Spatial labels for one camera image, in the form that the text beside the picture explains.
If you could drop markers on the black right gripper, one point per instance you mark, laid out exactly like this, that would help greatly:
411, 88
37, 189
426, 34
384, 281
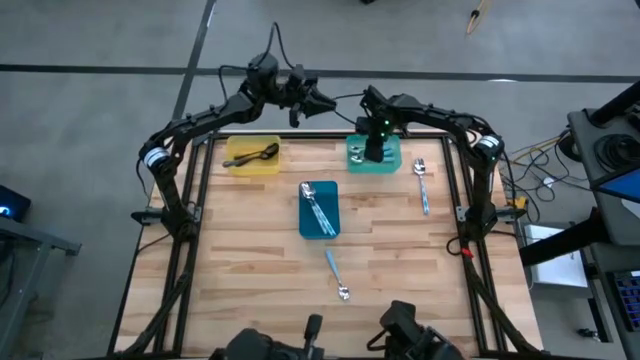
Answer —
375, 147

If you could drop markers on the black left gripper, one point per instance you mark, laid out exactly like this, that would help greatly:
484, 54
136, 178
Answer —
296, 92

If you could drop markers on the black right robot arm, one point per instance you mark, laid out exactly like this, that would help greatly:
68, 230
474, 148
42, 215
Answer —
440, 116

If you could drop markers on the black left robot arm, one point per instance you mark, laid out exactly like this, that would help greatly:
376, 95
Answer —
210, 117

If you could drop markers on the teal translucent plastic bin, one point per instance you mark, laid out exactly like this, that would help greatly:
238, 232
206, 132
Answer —
395, 167

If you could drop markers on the blue plastic bin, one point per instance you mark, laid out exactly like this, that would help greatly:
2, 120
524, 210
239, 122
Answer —
330, 195

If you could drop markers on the yellow translucent plastic bin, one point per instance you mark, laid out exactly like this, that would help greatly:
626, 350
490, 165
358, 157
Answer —
237, 170

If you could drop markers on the small red clip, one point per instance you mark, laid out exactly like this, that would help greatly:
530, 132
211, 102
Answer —
466, 252

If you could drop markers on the yellow black connector box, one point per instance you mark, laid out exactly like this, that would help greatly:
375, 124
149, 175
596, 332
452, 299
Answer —
520, 204

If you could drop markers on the white flat box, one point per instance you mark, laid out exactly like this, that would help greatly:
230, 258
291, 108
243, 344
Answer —
555, 265

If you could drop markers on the monitor with blue screen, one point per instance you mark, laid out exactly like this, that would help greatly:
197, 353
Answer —
620, 186

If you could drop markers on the black keyboard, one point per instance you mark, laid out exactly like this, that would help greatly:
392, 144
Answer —
629, 300

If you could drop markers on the grey metal table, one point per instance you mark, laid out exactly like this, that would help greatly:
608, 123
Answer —
30, 235

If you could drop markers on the black computer tower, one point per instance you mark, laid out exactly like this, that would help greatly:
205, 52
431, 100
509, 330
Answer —
15, 200

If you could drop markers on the black aluminium table frame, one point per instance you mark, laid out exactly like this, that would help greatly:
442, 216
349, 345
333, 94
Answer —
310, 135

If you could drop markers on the silver mounting bracket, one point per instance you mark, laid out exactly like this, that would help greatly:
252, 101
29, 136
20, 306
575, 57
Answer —
196, 215
462, 214

